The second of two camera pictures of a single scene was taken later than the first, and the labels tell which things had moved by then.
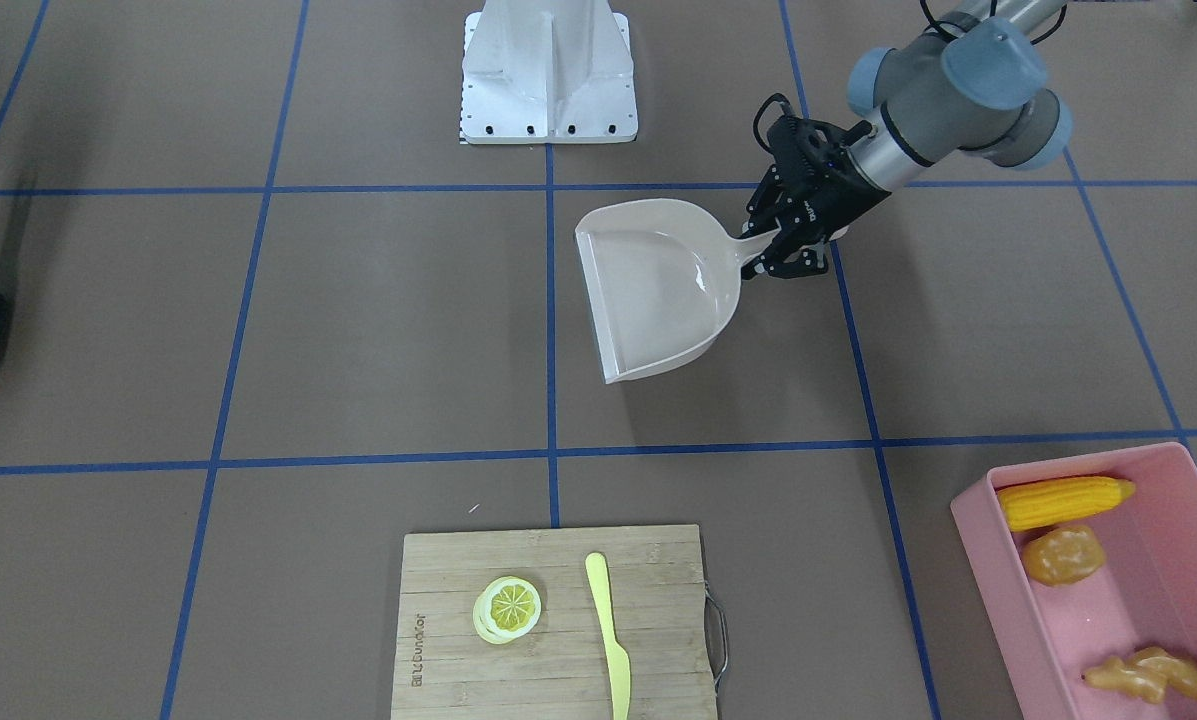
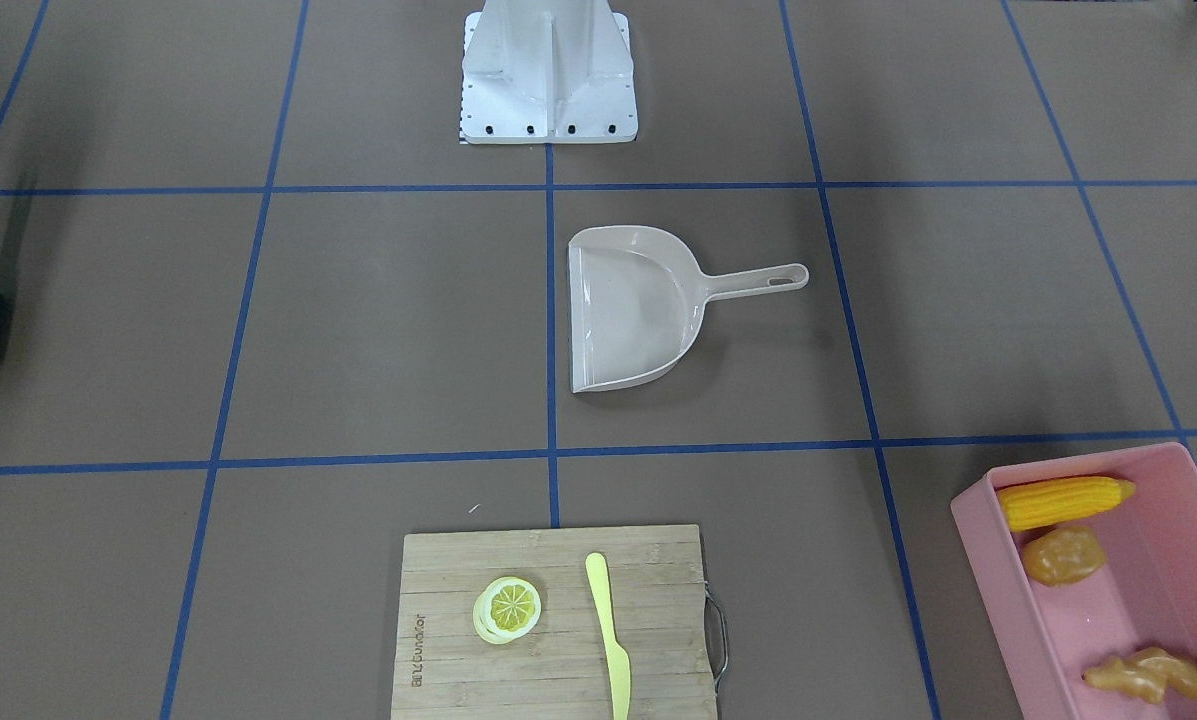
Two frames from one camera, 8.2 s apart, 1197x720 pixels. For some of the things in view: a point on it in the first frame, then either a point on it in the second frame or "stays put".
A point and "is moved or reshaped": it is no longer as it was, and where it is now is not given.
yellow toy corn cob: x=1033 y=503 stays put
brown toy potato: x=1062 y=555 stays put
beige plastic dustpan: x=660 y=278 is moved or reshaped
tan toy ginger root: x=1150 y=673 stays put
